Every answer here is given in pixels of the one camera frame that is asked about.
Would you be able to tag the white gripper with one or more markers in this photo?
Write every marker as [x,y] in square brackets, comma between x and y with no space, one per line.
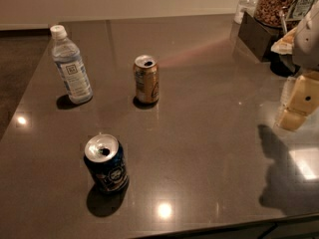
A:
[308,45]

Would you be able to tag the orange soda can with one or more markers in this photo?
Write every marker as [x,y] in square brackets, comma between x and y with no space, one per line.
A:
[147,76]

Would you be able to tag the dark blue soda can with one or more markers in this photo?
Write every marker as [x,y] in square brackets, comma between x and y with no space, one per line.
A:
[104,157]

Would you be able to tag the black round base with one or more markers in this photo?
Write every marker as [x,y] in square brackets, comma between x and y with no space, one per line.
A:
[283,66]

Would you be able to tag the snack packet in box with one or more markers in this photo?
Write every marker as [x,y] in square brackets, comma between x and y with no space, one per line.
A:
[284,46]

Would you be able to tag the dark brown box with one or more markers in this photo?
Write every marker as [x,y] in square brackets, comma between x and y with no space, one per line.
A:
[258,38]

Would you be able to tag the clear jar of nuts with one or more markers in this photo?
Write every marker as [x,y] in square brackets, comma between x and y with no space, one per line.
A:
[273,13]

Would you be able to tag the small clear bottle background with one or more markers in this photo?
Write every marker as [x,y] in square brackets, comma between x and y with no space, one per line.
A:
[242,7]

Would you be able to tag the clear plastic water bottle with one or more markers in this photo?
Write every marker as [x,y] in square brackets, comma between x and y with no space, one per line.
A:
[68,60]

